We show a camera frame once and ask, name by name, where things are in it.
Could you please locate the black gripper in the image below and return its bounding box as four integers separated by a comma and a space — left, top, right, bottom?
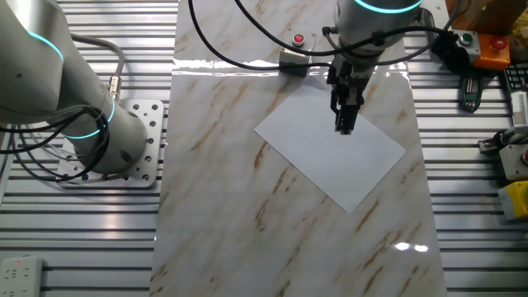
327, 52, 375, 136

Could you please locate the white paper sheet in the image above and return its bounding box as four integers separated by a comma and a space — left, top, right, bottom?
253, 76, 408, 215

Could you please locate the grey box with red button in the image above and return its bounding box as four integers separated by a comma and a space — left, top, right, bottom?
498, 142, 528, 182
278, 32, 318, 78

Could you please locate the marble pattern table mat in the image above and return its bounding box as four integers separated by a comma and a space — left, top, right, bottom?
148, 0, 449, 297

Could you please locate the grey box with green button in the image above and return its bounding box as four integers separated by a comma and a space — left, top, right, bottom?
449, 28, 482, 65

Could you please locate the orange box with red button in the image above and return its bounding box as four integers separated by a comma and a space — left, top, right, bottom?
473, 33, 512, 71

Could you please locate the wooden box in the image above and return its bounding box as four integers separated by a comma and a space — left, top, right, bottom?
444, 0, 528, 36

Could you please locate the black keyboard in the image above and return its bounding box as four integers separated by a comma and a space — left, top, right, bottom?
502, 61, 528, 92

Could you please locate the yellow button box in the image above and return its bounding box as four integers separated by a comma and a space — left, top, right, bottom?
497, 180, 528, 222

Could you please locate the yellowish crumpled bag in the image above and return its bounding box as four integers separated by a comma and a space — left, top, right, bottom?
509, 20, 528, 63

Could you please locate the white power strip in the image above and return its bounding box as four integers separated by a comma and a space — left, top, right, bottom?
0, 254, 45, 297

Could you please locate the black camera cable with plug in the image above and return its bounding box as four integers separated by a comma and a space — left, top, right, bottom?
233, 0, 471, 74

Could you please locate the silver camera on mount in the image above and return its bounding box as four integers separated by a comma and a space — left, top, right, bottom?
477, 125, 528, 156

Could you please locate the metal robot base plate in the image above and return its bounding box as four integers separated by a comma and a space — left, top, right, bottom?
56, 98, 165, 190

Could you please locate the grey cable with metal connector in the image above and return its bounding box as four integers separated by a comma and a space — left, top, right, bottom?
68, 32, 126, 102

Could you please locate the black cable bundle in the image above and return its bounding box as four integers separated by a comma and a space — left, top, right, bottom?
0, 105, 111, 182

